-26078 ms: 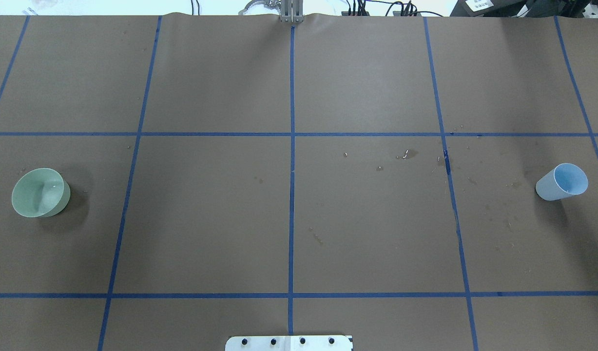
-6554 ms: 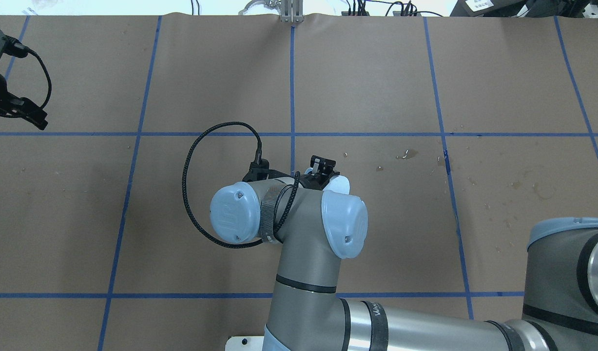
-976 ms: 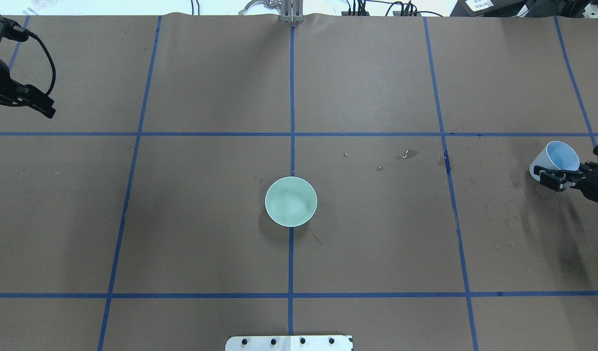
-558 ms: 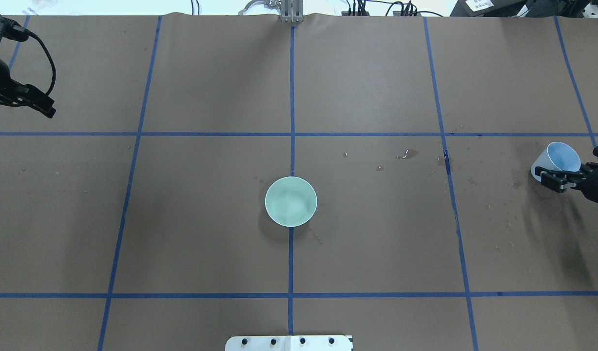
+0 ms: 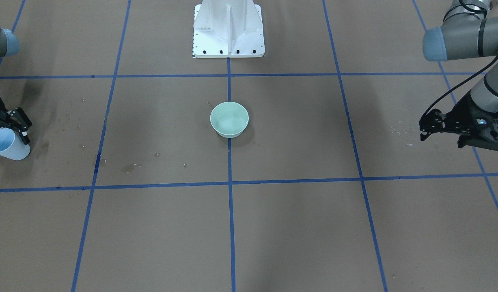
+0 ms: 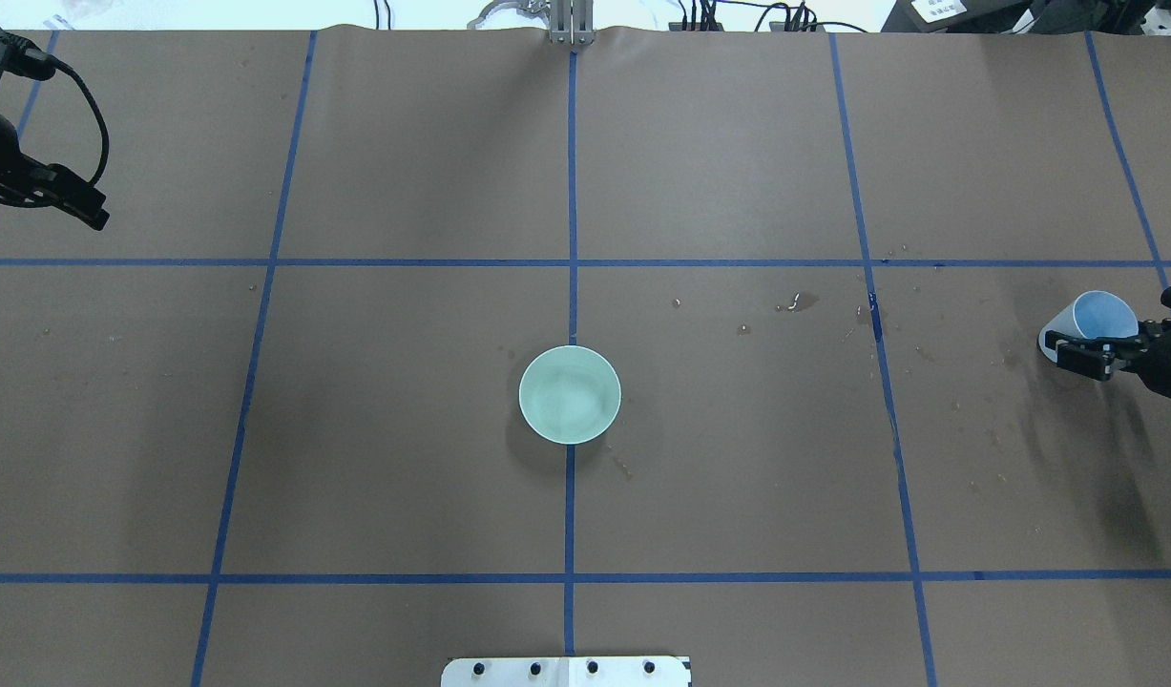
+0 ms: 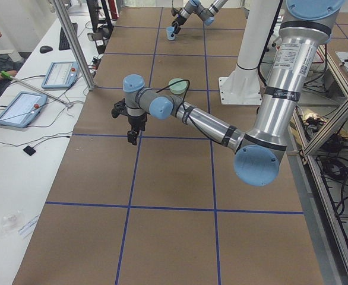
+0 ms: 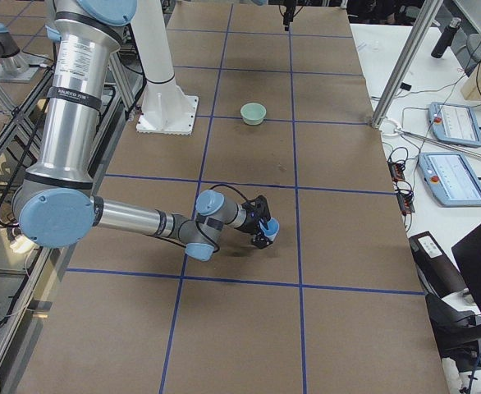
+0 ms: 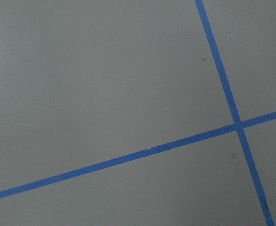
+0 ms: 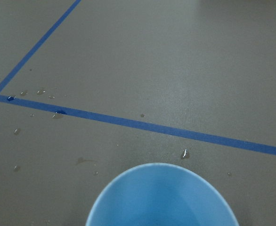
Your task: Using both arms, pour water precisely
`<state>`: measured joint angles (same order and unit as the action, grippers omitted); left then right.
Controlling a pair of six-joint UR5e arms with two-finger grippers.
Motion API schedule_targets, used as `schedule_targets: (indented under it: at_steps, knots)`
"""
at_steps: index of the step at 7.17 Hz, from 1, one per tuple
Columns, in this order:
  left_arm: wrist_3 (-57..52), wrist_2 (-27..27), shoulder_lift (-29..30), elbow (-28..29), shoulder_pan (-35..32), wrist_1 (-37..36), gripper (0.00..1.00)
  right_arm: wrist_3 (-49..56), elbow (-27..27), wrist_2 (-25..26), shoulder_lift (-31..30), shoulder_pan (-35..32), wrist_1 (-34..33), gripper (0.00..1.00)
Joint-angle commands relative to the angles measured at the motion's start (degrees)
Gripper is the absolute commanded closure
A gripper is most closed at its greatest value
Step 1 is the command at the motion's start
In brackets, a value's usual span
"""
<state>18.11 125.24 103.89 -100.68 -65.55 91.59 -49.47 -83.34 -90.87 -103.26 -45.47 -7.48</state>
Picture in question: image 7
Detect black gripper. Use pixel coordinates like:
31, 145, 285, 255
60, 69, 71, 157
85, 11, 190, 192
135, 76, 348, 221
127, 114, 147, 145
172, 11, 188, 35

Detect light blue plastic cup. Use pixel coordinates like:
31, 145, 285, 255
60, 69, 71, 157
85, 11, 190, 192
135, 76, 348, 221
166, 26, 175, 41

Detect light green bowl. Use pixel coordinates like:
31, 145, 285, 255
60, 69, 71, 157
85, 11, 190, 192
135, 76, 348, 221
168, 78, 188, 95

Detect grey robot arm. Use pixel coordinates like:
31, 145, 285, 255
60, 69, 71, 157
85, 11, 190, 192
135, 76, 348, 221
112, 1, 343, 186
171, 0, 227, 35

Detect blue teach pendant far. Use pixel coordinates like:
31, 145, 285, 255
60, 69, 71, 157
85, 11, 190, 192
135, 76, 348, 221
41, 62, 79, 89

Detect blue teach pendant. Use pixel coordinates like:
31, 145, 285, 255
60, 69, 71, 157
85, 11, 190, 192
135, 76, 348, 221
0, 91, 48, 128
41, 62, 79, 89

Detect blue teach pendant near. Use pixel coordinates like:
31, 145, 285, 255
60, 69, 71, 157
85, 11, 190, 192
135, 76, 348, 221
0, 91, 48, 128

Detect black keyboard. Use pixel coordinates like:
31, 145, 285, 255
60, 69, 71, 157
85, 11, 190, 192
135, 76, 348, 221
58, 22, 79, 51

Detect black computer mouse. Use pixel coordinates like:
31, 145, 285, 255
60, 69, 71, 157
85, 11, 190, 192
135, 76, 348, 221
39, 45, 53, 54

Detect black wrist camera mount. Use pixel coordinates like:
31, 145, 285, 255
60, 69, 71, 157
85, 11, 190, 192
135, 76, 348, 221
111, 99, 128, 119

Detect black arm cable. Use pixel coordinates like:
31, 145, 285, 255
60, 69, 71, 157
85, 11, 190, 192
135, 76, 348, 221
156, 78, 231, 146

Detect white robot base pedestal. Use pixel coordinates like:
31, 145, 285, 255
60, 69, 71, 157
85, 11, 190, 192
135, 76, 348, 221
219, 0, 281, 105

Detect aluminium frame post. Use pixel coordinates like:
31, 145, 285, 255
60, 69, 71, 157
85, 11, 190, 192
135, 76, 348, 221
52, 0, 94, 91

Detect metal rod green handle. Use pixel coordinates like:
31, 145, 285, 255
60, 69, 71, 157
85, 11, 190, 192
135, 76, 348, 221
0, 71, 73, 108

